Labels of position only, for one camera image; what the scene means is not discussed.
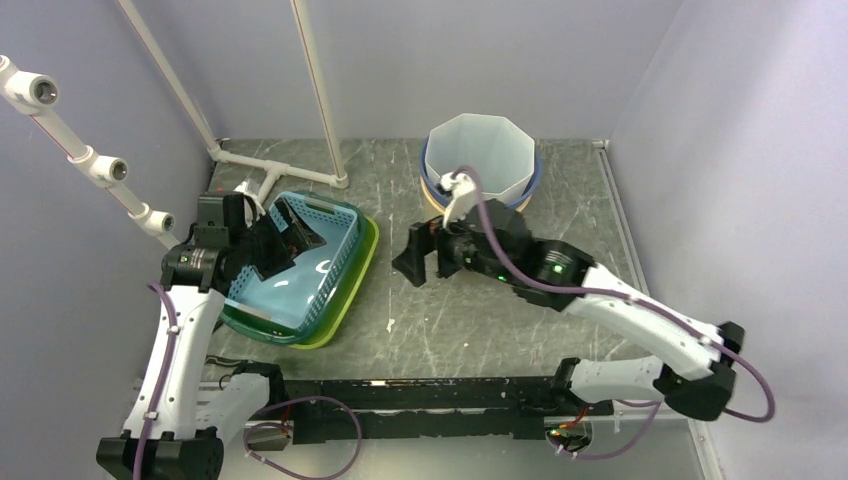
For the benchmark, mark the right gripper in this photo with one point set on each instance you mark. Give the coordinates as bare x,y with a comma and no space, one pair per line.
424,238

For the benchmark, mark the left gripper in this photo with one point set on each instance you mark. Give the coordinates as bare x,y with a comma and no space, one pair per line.
297,237

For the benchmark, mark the white octagonal bin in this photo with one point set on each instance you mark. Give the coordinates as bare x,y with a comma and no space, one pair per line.
467,131

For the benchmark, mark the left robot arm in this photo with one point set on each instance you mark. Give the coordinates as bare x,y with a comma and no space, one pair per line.
166,435

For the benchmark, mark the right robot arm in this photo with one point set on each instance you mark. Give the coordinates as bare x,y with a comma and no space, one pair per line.
688,366

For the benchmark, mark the light blue perforated basket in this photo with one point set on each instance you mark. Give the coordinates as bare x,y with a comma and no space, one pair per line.
290,304

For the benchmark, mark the lime green basket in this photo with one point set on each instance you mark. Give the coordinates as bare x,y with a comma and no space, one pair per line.
346,292

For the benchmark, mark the cream cartoon bucket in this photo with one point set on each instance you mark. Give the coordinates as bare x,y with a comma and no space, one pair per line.
440,209

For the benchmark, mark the blue bucket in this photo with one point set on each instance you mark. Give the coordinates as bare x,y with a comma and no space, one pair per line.
509,177

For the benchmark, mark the dark green basket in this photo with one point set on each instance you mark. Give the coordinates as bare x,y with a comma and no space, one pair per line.
302,306

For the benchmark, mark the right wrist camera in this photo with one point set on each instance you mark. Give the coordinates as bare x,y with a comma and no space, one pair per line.
463,193

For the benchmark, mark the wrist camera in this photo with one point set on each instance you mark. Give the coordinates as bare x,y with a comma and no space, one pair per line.
248,195
463,193

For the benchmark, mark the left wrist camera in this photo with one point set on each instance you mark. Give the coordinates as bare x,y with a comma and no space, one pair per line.
248,195

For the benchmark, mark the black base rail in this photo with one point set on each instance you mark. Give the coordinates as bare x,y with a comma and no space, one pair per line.
519,407

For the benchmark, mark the white PVC pipe frame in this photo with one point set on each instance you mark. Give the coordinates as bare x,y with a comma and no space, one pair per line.
36,96

